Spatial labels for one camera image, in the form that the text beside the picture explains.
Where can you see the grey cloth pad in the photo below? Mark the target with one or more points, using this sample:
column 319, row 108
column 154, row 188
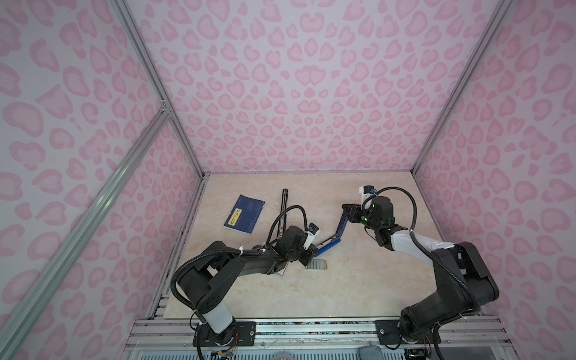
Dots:
column 370, row 353

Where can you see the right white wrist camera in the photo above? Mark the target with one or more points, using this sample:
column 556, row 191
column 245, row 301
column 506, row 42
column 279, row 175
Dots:
column 366, row 191

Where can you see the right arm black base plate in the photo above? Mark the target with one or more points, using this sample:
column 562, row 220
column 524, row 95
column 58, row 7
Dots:
column 392, row 333

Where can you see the red white staple box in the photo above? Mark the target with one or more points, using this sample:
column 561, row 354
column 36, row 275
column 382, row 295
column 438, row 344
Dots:
column 282, row 271

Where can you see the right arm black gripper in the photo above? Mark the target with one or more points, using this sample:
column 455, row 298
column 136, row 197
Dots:
column 356, row 209

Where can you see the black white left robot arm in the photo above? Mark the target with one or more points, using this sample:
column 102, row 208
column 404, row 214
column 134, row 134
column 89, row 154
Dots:
column 202, row 282

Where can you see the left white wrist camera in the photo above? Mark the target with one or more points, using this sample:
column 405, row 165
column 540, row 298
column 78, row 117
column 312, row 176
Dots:
column 312, row 232

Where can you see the staple tray with staples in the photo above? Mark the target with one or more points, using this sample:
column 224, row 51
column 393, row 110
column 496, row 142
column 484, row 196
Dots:
column 317, row 265

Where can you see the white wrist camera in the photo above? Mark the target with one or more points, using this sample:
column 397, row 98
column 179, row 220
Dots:
column 312, row 232
column 366, row 191

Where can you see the blue long stapler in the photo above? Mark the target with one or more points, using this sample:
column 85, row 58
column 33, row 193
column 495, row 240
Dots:
column 335, row 239

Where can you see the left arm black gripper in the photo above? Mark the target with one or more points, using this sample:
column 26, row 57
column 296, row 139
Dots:
column 310, row 253

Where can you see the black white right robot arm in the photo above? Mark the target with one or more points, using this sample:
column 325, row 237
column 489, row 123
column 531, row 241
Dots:
column 463, row 281

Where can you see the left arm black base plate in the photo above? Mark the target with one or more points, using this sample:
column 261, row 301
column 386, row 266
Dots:
column 238, row 333

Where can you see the dark blue booklet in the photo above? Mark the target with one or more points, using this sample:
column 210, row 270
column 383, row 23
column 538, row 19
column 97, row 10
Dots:
column 244, row 214

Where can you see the aluminium front rail frame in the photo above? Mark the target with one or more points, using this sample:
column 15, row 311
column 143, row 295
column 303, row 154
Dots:
column 475, row 337

